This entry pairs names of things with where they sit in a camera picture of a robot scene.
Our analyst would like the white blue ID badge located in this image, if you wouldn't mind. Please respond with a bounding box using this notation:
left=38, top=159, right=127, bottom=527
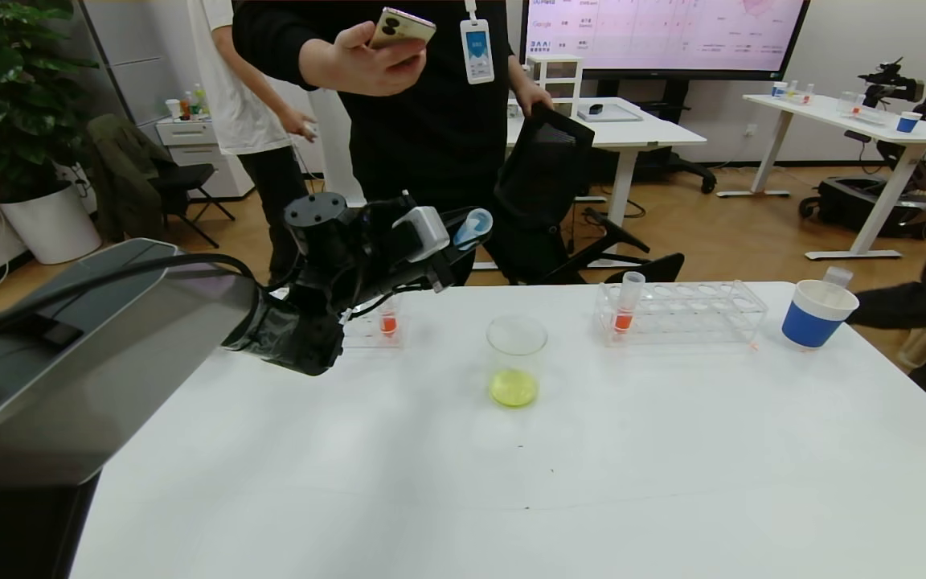
left=460, top=0, right=496, bottom=85

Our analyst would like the blue white paper cup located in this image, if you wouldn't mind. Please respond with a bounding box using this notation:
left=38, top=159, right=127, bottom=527
left=781, top=279, right=860, bottom=350

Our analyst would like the green potted plant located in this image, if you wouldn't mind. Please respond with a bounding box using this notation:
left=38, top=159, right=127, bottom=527
left=0, top=0, right=98, bottom=202

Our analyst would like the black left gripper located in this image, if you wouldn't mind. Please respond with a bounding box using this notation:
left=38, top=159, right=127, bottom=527
left=363, top=205, right=493, bottom=306

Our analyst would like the clear acrylic tube rack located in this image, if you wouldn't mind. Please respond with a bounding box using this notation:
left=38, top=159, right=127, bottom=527
left=595, top=280, right=769, bottom=347
left=342, top=294, right=406, bottom=349

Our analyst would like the white standing desk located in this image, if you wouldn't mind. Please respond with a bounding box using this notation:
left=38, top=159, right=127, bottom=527
left=503, top=98, right=707, bottom=268
left=715, top=95, right=926, bottom=262

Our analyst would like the black folding chair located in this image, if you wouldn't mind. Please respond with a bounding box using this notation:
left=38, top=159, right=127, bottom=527
left=141, top=161, right=236, bottom=250

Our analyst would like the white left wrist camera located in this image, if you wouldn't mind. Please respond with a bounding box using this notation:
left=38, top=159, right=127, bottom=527
left=393, top=206, right=452, bottom=262

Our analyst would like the blue pigment test tube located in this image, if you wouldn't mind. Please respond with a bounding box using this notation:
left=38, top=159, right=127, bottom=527
left=453, top=207, right=494, bottom=252

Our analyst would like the white drawer cabinet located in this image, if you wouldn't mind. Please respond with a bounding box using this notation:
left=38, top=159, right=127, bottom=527
left=155, top=117, right=255, bottom=199

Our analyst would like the clear glass beaker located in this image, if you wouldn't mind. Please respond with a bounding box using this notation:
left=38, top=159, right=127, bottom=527
left=486, top=315, right=549, bottom=409

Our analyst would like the gold smartphone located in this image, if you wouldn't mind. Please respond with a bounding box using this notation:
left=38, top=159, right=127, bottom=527
left=369, top=6, right=437, bottom=51

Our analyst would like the person in white shirt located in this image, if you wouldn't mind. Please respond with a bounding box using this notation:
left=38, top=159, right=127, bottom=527
left=187, top=0, right=323, bottom=282

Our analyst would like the black camera rig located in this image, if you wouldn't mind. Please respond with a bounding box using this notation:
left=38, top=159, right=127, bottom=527
left=857, top=60, right=924, bottom=109

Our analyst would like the white clear drawer unit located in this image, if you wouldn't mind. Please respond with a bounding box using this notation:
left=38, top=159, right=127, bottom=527
left=527, top=55, right=584, bottom=120

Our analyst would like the large TV screen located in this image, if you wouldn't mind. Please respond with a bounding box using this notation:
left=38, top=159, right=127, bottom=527
left=520, top=0, right=811, bottom=81

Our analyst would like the black office chair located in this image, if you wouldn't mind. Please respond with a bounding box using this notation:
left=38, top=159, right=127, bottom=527
left=471, top=103, right=685, bottom=286

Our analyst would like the black wheeled robot base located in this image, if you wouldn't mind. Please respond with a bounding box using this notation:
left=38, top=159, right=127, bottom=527
left=797, top=177, right=926, bottom=242

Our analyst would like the olive green jacket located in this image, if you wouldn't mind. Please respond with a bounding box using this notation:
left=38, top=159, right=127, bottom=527
left=85, top=113, right=166, bottom=242

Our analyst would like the person in black clothes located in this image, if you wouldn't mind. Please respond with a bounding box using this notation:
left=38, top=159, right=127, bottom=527
left=231, top=0, right=560, bottom=286

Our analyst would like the black TV stand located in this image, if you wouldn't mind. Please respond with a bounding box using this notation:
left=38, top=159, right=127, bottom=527
left=563, top=79, right=717, bottom=196

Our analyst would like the white plant pot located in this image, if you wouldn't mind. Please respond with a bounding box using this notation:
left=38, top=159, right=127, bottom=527
left=0, top=179, right=102, bottom=265

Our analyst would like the grey flat pad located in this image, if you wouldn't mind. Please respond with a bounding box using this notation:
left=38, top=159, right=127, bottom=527
left=576, top=106, right=642, bottom=125

